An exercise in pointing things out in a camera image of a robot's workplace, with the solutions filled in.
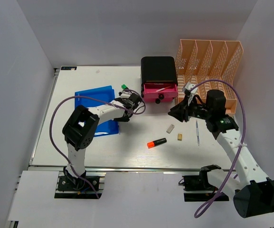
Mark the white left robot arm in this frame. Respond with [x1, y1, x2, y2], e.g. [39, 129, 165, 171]
[62, 91, 142, 190]

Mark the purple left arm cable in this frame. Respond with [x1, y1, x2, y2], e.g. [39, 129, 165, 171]
[50, 89, 146, 199]

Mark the grey white eraser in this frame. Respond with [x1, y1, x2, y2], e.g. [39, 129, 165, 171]
[166, 124, 175, 133]

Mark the small yellow eraser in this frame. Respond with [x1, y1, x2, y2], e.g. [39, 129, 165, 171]
[178, 133, 183, 141]

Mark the black pink drawer organizer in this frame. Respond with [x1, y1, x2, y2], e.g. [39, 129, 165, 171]
[141, 56, 178, 104]

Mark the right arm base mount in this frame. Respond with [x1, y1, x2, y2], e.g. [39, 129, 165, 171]
[178, 165, 221, 202]

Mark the orange cap black highlighter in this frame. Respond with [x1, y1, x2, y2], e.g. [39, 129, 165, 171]
[147, 138, 167, 149]

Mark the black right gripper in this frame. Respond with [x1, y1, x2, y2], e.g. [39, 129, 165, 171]
[168, 95, 212, 122]

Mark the green cap black highlighter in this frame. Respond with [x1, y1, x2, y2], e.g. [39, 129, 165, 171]
[121, 84, 129, 91]

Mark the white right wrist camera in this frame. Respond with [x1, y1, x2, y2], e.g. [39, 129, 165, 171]
[182, 82, 198, 98]

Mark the peach plastic file organizer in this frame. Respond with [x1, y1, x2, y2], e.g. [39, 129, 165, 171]
[175, 39, 244, 104]

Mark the blue plastic document case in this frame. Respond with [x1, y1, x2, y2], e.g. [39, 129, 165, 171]
[74, 85, 120, 139]

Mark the orange clear highlighter pen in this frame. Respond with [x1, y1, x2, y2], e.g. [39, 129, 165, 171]
[156, 85, 171, 93]

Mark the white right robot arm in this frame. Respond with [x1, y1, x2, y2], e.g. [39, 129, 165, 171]
[168, 90, 274, 218]

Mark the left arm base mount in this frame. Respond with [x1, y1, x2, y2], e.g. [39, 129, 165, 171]
[54, 174, 104, 200]

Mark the black label sticker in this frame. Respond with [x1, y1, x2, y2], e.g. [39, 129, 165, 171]
[60, 66, 77, 71]

